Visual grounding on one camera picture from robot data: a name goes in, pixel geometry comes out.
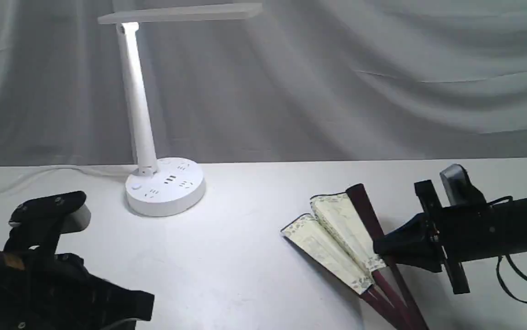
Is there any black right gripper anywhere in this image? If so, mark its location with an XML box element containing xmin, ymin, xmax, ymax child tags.
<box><xmin>373</xmin><ymin>180</ymin><xmax>527</xmax><ymax>294</ymax></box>

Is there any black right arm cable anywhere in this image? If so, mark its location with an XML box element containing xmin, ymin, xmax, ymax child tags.
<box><xmin>488</xmin><ymin>196</ymin><xmax>527</xmax><ymax>305</ymax></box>

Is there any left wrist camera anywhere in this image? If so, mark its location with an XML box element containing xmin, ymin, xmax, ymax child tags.
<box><xmin>60</xmin><ymin>205</ymin><xmax>92</xmax><ymax>235</ymax></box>

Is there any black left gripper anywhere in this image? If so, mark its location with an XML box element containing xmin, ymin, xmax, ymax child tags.
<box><xmin>0</xmin><ymin>191</ymin><xmax>155</xmax><ymax>330</ymax></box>

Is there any cream paper folding fan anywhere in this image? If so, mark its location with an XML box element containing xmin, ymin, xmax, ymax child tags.
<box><xmin>280</xmin><ymin>184</ymin><xmax>428</xmax><ymax>330</ymax></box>

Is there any white desk lamp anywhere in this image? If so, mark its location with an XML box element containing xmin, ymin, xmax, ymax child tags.
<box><xmin>97</xmin><ymin>2</ymin><xmax>264</xmax><ymax>217</ymax></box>

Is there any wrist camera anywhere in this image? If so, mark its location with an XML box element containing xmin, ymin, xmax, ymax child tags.
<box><xmin>60</xmin><ymin>205</ymin><xmax>92</xmax><ymax>235</ymax></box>
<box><xmin>439</xmin><ymin>164</ymin><xmax>486</xmax><ymax>206</ymax></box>

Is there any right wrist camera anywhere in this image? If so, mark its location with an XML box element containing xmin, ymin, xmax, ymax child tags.
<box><xmin>439</xmin><ymin>164</ymin><xmax>486</xmax><ymax>206</ymax></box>

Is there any grey fabric backdrop curtain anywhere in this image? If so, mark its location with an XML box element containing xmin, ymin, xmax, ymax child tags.
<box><xmin>0</xmin><ymin>0</ymin><xmax>527</xmax><ymax>166</ymax></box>

